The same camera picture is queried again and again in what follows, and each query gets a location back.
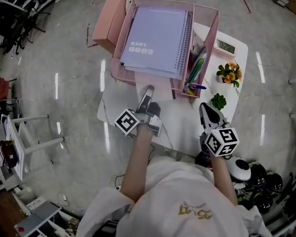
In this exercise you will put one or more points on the blue pen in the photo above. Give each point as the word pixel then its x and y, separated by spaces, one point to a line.
pixel 198 87

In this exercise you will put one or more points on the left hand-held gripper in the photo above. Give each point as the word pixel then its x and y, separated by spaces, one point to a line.
pixel 128 122

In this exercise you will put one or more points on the pile of black helmets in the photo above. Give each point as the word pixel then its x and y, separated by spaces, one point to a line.
pixel 261 184

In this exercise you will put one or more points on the white marble table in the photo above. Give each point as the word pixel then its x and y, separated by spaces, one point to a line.
pixel 182 122

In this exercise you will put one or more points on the white round-legged stand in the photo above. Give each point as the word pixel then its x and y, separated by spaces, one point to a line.
pixel 19 137

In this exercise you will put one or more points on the white and black helmet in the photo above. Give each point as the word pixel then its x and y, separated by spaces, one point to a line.
pixel 240 168

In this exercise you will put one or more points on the small green succulent plant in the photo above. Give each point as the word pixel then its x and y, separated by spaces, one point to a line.
pixel 218 101

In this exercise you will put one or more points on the white spiral notebook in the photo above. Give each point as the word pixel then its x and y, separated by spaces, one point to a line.
pixel 186 46

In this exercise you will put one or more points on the white low cabinet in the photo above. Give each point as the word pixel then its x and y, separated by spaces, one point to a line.
pixel 42 216

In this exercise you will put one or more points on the pink desk organizer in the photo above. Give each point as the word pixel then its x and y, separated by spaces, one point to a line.
pixel 209 33

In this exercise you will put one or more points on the white digital clock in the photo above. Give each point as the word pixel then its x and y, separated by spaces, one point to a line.
pixel 225 46

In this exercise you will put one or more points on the black office chairs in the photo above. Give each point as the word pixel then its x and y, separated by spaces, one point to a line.
pixel 14 31

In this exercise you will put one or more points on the bundle of coloured pens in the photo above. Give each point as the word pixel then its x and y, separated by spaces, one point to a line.
pixel 197 68

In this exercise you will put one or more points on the person's right forearm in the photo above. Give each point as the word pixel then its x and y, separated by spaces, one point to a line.
pixel 224 179

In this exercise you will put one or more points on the dark red bag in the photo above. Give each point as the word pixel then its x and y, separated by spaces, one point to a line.
pixel 8 153

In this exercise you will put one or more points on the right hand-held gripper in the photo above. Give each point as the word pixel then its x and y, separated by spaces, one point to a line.
pixel 222 141

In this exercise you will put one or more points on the pale notebook with white lettering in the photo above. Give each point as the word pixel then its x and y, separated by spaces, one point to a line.
pixel 153 38

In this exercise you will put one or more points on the pink box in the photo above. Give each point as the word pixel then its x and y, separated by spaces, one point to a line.
pixel 108 21

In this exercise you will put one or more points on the person's left forearm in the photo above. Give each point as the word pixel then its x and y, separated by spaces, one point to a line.
pixel 135 167

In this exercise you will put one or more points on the potted orange flowers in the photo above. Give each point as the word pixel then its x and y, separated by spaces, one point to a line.
pixel 230 74

